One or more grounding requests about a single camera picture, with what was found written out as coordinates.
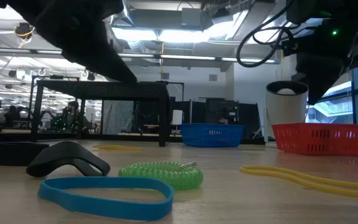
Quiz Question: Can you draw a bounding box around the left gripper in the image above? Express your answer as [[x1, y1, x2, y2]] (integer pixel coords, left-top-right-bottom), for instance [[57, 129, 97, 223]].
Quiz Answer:
[[7, 0, 138, 84]]

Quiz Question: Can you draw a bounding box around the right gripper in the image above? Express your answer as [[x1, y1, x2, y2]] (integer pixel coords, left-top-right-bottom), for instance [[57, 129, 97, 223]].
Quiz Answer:
[[293, 18, 358, 105]]

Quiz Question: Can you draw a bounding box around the yellow rubber band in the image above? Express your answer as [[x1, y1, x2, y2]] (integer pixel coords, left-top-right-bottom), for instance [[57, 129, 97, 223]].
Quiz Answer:
[[240, 164, 358, 200], [91, 144, 142, 151]]

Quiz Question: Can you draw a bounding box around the black clip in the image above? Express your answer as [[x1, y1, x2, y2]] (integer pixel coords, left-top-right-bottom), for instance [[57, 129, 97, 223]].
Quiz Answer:
[[25, 141, 111, 178]]

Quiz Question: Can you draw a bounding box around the green coil keychain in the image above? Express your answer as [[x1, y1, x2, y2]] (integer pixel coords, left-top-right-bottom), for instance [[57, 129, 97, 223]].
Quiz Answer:
[[118, 161, 204, 191]]

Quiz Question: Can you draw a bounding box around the black rubber band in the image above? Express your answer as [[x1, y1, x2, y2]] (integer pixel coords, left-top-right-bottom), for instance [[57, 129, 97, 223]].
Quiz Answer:
[[0, 141, 50, 167]]

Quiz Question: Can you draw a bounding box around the blue rubber band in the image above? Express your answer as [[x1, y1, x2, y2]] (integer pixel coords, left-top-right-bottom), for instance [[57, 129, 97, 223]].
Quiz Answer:
[[37, 176, 175, 222]]

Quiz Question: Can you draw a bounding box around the large glass window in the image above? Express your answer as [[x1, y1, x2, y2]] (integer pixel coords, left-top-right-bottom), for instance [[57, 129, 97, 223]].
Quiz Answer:
[[305, 58, 358, 139]]

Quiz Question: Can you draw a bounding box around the white cup with black rim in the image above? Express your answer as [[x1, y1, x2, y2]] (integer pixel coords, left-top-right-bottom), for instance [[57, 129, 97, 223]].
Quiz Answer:
[[265, 80, 310, 144]]

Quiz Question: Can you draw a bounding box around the grey curtain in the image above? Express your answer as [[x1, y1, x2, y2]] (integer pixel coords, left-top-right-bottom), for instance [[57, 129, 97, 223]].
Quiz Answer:
[[102, 100, 135, 136]]

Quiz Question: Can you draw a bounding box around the red plastic basket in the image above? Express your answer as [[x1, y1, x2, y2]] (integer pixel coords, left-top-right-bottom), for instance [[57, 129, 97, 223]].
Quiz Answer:
[[271, 123, 358, 156]]

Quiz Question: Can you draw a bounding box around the long ceiling light bar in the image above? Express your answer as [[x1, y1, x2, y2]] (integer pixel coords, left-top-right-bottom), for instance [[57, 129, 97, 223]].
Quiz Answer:
[[0, 46, 281, 65]]

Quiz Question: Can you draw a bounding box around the black partition screen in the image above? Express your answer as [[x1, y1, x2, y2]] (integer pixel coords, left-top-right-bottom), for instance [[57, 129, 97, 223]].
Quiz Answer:
[[183, 98, 262, 139]]

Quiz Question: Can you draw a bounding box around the white lamp shade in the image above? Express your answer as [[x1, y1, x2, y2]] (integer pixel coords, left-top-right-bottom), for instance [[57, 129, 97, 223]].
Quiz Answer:
[[172, 109, 184, 126]]

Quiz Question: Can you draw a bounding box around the blue plastic basket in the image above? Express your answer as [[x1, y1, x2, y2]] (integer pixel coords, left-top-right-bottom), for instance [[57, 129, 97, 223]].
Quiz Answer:
[[178, 123, 246, 149]]

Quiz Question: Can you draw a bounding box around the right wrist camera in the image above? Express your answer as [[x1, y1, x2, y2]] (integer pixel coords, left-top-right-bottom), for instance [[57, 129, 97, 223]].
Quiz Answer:
[[280, 39, 301, 57]]

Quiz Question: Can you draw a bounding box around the black ceiling cord reel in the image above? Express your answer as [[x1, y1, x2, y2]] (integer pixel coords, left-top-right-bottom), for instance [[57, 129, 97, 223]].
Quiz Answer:
[[14, 22, 36, 40]]

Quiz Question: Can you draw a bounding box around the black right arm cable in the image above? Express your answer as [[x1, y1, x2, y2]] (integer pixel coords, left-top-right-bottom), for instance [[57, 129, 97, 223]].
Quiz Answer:
[[236, 0, 295, 68]]

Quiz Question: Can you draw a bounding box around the black aluminium table frame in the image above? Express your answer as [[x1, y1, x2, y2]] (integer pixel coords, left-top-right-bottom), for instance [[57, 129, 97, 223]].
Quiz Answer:
[[0, 130, 273, 146]]

